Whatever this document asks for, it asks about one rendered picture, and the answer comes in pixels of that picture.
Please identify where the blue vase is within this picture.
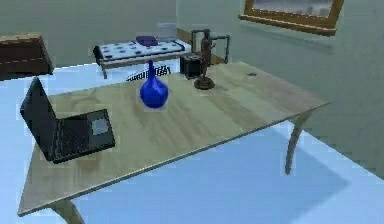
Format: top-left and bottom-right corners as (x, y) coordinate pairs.
(139, 59), (169, 110)

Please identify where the brown statue figure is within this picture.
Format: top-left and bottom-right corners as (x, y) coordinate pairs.
(193, 28), (217, 91)

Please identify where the light wooden table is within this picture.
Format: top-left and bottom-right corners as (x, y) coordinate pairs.
(17, 60), (332, 224)

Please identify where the black box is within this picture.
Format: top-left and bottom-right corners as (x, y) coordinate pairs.
(179, 54), (203, 80)

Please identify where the bed with dotted cover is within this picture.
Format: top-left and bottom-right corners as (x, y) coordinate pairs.
(92, 38), (192, 80)

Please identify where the purple pillow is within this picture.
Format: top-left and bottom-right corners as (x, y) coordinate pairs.
(135, 35), (159, 47)

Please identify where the black laptop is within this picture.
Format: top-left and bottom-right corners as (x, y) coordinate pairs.
(19, 76), (117, 165)

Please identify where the wooden framed picture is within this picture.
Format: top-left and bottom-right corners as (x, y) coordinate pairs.
(238, 0), (345, 37)

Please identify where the dark brown wooden dresser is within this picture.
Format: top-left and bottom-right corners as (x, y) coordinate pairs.
(0, 32), (55, 82)

